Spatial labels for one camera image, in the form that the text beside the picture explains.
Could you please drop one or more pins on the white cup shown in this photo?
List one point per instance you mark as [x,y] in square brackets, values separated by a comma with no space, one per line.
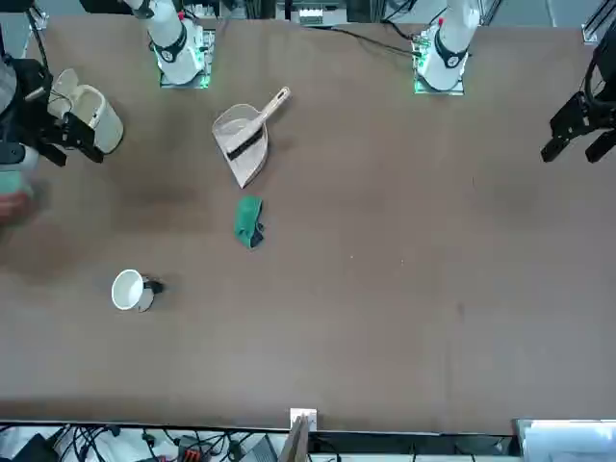
[127,289]

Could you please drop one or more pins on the metal support rail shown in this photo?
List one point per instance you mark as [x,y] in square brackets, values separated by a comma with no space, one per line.
[297,443]

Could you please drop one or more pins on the green cloth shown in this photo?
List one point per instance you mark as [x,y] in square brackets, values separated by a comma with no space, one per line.
[245,216]

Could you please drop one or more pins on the beige plastic dustpan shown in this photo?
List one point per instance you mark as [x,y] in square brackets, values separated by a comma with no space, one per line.
[248,168]

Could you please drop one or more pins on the grey power strip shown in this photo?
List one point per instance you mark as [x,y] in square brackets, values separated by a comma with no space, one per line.
[310,17]

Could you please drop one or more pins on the silver metal plate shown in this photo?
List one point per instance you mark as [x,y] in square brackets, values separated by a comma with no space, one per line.
[563,440]

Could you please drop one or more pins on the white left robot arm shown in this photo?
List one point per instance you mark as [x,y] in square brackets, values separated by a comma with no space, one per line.
[447,43]

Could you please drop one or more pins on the red and black device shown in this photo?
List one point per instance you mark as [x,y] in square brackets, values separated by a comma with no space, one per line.
[190,453]

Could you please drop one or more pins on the beige trash bin with lid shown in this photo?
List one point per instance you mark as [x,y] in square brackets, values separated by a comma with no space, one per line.
[108,125]

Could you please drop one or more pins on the white bracket at table edge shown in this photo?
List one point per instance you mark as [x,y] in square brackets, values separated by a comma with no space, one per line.
[310,416]

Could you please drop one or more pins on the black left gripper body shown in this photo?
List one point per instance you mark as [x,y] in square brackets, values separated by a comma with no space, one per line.
[605,82]

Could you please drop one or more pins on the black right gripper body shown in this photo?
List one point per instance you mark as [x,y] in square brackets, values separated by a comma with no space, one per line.
[31,91]

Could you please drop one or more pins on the aluminium corner bracket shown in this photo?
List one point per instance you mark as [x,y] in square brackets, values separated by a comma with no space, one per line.
[591,33]
[38,21]

